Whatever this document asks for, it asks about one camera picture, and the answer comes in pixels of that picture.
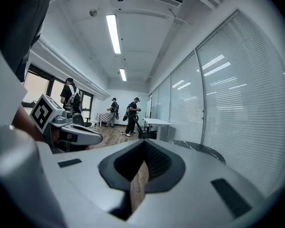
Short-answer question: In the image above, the whiteboard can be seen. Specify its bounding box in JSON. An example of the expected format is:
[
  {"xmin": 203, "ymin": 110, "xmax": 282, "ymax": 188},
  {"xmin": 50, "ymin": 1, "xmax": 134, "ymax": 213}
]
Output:
[{"xmin": 145, "ymin": 98, "xmax": 153, "ymax": 119}]

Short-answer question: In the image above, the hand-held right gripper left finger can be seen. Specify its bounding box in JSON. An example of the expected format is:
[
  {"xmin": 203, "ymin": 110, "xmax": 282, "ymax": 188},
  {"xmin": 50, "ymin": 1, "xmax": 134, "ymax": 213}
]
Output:
[{"xmin": 37, "ymin": 138, "xmax": 147, "ymax": 228}]

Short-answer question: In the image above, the white chair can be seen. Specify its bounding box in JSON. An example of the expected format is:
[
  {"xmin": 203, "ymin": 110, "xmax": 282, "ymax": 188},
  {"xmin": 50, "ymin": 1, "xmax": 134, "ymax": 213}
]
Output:
[{"xmin": 89, "ymin": 113, "xmax": 102, "ymax": 131}]

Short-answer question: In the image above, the white desk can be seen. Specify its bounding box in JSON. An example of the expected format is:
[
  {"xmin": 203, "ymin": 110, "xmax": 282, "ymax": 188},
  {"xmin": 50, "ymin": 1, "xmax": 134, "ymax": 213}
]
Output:
[{"xmin": 142, "ymin": 117, "xmax": 174, "ymax": 140}]

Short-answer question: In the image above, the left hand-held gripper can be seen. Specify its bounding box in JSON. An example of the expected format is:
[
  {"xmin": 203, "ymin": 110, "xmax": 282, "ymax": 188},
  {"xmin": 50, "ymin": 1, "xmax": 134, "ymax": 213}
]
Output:
[{"xmin": 29, "ymin": 94, "xmax": 103, "ymax": 154}]

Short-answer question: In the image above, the white wall duct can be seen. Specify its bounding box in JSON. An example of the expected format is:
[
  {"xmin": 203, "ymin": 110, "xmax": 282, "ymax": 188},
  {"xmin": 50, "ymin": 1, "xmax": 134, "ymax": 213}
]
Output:
[{"xmin": 29, "ymin": 38, "xmax": 111, "ymax": 98}]

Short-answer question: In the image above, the long ceiling light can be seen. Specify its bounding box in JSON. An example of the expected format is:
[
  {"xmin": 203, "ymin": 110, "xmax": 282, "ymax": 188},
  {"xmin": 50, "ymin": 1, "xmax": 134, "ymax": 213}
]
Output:
[{"xmin": 105, "ymin": 14, "xmax": 122, "ymax": 55}]

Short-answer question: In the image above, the black office chair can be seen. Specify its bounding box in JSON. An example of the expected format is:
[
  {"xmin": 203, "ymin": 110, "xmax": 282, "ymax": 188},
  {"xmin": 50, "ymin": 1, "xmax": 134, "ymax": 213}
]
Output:
[{"xmin": 134, "ymin": 120, "xmax": 158, "ymax": 140}]

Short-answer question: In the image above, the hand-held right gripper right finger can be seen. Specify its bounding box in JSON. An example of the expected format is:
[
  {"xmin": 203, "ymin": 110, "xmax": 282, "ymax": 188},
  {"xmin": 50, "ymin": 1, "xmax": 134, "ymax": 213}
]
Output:
[{"xmin": 127, "ymin": 138, "xmax": 275, "ymax": 228}]

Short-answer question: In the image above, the person's left forearm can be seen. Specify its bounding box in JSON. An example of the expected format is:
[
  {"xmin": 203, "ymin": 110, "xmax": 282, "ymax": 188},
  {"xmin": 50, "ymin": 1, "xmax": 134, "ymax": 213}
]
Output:
[{"xmin": 12, "ymin": 105, "xmax": 44, "ymax": 143}]

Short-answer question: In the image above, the glass partition with blinds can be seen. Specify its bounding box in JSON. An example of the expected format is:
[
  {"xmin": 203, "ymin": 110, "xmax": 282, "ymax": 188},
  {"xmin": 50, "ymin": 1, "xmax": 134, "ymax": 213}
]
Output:
[{"xmin": 148, "ymin": 9, "xmax": 285, "ymax": 197}]

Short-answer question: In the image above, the dark-framed window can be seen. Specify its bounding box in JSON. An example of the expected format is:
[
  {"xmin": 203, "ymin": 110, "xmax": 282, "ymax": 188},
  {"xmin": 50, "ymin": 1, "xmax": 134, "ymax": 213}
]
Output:
[{"xmin": 22, "ymin": 64, "xmax": 94, "ymax": 119}]

